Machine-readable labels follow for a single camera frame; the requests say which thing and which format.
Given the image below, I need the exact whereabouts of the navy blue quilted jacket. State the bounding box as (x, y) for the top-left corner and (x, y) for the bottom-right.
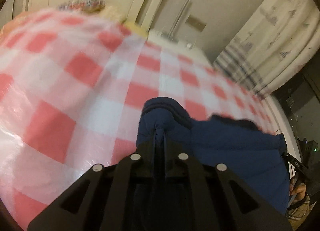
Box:
(136, 97), (289, 214)

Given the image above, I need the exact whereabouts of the person's hand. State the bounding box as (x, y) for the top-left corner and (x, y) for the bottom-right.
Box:
(289, 173), (306, 204)

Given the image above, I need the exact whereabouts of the red white checkered bed cover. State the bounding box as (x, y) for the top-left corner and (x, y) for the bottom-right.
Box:
(1, 9), (273, 229)

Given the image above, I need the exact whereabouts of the striped ship print curtain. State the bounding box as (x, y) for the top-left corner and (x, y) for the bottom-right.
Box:
(213, 0), (319, 97)

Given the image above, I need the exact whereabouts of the white bedside table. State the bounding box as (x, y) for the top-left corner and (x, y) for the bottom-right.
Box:
(148, 29), (212, 67)

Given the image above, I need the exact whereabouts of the white desk lamp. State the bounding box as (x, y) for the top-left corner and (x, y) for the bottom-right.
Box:
(161, 0), (190, 42)

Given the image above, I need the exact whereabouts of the yellow pillow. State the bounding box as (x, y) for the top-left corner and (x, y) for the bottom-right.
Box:
(123, 21), (148, 39)

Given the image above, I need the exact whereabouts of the beige patterned pillow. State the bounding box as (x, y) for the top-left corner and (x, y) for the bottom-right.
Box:
(98, 5), (125, 24)

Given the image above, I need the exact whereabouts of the colourful patterned pillow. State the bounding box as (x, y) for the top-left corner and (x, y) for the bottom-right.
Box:
(57, 0), (105, 13)

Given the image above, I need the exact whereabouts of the brass wall socket plate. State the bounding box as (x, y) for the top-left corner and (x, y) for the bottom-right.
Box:
(185, 15), (207, 32)

